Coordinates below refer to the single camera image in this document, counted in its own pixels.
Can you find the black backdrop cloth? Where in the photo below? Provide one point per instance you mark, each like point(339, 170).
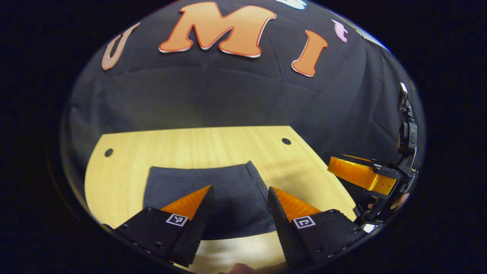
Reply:
point(228, 95)

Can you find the dark grey jeans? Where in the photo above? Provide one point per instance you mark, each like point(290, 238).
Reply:
point(236, 198)

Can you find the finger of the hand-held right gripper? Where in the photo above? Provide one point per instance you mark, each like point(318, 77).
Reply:
point(361, 176)
point(365, 160)

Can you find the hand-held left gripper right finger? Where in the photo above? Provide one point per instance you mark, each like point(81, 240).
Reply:
point(287, 236)

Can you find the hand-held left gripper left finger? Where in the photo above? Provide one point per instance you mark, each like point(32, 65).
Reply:
point(196, 236)

